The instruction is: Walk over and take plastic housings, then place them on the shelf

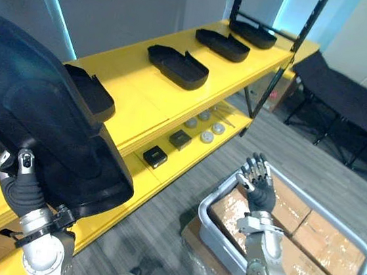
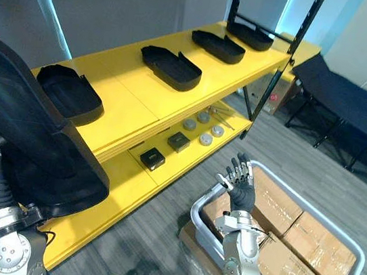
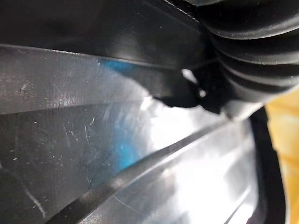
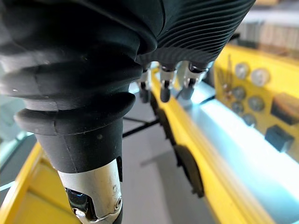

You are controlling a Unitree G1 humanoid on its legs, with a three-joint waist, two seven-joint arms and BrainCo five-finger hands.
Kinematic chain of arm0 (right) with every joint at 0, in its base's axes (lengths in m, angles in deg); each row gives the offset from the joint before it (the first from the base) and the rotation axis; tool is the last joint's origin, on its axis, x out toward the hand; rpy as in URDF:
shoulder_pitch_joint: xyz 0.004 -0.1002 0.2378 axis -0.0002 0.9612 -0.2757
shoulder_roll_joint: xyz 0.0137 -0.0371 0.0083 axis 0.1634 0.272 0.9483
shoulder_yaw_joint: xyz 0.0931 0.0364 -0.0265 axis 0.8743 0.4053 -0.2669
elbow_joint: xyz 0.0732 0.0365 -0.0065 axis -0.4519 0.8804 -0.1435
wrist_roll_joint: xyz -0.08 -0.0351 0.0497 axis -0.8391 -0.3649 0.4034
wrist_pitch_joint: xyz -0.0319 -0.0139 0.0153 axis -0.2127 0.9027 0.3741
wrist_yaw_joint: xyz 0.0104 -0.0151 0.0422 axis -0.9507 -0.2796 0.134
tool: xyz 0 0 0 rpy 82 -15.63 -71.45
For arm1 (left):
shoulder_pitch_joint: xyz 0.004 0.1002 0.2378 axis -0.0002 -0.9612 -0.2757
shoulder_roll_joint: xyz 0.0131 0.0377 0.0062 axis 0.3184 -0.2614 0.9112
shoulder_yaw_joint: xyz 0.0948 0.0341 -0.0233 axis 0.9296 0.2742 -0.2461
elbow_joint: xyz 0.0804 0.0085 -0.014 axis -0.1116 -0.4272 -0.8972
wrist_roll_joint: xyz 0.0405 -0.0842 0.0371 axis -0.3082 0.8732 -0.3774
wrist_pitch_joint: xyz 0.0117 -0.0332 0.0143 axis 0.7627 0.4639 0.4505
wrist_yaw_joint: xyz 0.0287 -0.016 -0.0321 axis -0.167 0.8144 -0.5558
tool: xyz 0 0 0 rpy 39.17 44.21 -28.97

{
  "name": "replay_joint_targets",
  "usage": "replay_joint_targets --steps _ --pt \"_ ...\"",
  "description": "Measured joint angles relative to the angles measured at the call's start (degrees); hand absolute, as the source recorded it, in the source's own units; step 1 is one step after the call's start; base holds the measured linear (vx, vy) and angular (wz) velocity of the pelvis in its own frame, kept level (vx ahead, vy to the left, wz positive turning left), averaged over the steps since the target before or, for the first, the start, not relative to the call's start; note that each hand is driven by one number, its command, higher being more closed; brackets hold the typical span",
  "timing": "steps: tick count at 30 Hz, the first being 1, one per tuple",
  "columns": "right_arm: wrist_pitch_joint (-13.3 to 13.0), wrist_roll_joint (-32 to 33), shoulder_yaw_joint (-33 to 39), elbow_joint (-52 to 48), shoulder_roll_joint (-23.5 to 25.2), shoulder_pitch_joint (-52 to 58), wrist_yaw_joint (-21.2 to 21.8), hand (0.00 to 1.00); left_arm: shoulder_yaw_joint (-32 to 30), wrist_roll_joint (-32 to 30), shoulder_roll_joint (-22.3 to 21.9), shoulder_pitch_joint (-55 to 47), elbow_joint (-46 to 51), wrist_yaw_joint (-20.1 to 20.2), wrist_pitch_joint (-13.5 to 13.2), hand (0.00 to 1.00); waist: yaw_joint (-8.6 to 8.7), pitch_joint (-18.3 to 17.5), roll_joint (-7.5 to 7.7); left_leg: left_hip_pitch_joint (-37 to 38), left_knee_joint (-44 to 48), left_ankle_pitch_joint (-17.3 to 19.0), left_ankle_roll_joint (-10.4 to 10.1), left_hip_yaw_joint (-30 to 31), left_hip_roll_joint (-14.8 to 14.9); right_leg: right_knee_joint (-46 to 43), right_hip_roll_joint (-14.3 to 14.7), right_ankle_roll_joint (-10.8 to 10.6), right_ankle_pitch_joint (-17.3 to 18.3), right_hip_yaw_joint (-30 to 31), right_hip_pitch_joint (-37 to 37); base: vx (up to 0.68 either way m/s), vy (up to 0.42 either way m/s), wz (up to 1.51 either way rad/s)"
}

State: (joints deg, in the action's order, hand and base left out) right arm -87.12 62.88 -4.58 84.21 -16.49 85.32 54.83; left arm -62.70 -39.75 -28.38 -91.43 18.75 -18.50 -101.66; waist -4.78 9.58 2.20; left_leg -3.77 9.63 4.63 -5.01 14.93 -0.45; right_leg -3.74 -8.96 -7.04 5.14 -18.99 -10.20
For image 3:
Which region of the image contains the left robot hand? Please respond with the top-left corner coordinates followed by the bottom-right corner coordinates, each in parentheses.
top-left (163, 0), bottom-right (299, 115)

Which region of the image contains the yellow shelf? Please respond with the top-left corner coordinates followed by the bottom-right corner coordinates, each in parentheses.
top-left (265, 85), bottom-right (299, 224)

